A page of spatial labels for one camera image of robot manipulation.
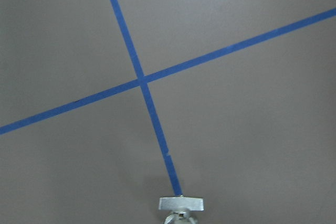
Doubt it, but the white PPR valve with handle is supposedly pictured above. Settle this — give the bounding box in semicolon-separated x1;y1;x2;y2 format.
158;195;204;224

